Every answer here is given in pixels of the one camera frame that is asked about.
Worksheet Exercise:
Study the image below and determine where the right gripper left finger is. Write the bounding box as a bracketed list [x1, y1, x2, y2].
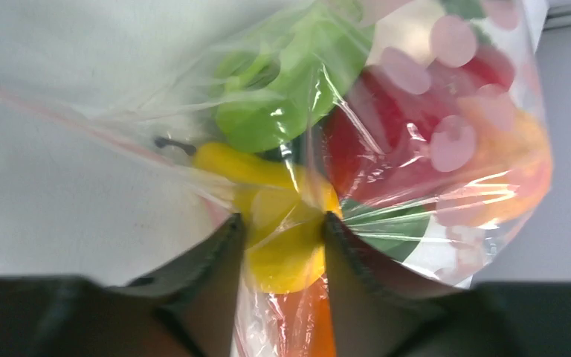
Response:
[0, 213, 245, 356]

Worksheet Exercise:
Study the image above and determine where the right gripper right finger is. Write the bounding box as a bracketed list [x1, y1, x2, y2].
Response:
[323, 213, 571, 356]

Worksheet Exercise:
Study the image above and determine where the fake yellow pepper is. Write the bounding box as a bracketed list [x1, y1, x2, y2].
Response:
[193, 142, 342, 294]

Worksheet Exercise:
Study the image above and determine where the clear zip top bag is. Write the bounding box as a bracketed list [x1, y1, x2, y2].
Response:
[0, 1, 552, 356]

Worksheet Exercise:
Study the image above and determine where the fake peach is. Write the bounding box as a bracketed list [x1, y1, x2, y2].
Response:
[435, 95, 553, 227]

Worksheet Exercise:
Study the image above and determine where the fake orange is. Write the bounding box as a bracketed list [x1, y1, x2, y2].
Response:
[266, 276, 337, 357]

